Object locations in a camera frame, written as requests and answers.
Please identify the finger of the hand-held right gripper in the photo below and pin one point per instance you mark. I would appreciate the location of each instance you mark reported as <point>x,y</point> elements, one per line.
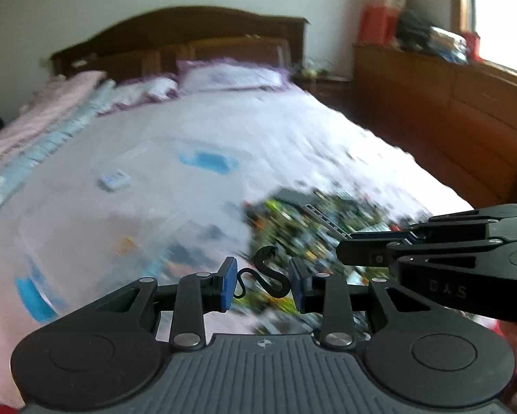
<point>370,252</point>
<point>478,220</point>

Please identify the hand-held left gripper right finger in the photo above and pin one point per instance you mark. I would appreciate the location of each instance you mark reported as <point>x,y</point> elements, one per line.
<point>297,288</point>

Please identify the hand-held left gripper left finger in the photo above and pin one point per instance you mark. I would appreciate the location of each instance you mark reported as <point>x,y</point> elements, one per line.
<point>227,287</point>

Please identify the black toy snake piece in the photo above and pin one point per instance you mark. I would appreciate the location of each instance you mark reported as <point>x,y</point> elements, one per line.
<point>268,274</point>

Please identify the pile of small building bricks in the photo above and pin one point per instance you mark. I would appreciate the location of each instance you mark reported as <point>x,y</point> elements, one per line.
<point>310,224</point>

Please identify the long wooden cabinet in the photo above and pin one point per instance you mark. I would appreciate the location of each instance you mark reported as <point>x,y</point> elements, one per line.
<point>457,112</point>

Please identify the large clear plastic storage box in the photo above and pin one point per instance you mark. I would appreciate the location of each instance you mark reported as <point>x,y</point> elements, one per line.
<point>112,250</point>

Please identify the bed with white sheet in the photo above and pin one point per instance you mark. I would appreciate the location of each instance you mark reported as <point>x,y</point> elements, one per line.
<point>284,138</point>

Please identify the wooden nightstand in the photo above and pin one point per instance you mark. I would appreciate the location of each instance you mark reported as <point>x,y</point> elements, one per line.
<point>325,88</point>

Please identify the small red box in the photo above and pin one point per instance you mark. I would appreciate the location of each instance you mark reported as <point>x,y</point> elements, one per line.
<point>472,47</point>

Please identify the pile of colourful packets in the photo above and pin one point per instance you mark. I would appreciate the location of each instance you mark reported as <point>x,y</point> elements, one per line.
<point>450,43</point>

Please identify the dark bag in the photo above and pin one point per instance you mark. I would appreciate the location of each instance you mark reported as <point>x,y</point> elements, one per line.
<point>414,30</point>

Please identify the large white purple-trimmed pillow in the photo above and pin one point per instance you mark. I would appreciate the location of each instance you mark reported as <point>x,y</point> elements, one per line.
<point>232,75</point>

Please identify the small white purple-trimmed pillow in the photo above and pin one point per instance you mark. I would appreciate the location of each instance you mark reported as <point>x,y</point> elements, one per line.
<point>148,88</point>

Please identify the red bag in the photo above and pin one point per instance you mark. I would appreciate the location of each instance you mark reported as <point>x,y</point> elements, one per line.
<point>377,23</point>

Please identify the light blue patterned blanket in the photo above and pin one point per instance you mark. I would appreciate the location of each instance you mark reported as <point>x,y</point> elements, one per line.
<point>47,151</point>

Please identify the pink folded blanket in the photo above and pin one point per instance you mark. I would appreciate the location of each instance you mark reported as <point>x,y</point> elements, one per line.
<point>38,116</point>

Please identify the wooden headboard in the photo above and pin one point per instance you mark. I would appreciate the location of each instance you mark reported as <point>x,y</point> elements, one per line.
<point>224,26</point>

